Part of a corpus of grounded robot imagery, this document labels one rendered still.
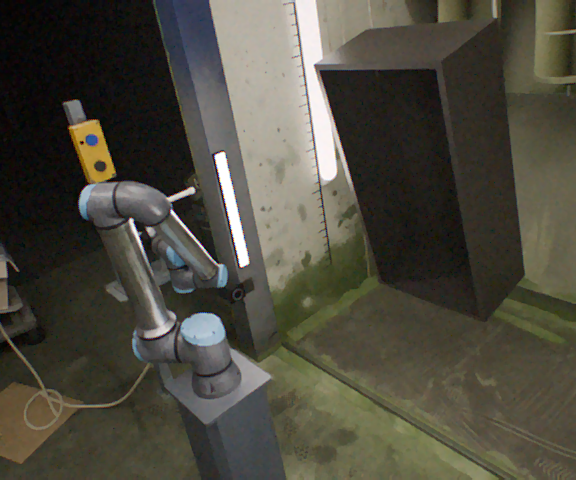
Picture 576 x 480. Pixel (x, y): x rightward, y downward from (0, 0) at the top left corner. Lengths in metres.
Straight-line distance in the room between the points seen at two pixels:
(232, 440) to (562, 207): 2.20
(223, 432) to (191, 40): 1.63
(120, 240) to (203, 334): 0.44
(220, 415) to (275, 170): 1.38
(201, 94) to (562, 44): 1.74
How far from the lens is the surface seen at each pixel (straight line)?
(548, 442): 2.66
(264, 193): 2.82
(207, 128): 2.57
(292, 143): 2.90
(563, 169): 3.40
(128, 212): 1.69
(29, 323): 4.04
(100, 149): 2.50
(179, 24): 2.50
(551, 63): 3.09
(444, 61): 1.91
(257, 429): 2.17
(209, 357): 1.96
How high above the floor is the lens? 1.97
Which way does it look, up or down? 26 degrees down
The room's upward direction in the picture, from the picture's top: 11 degrees counter-clockwise
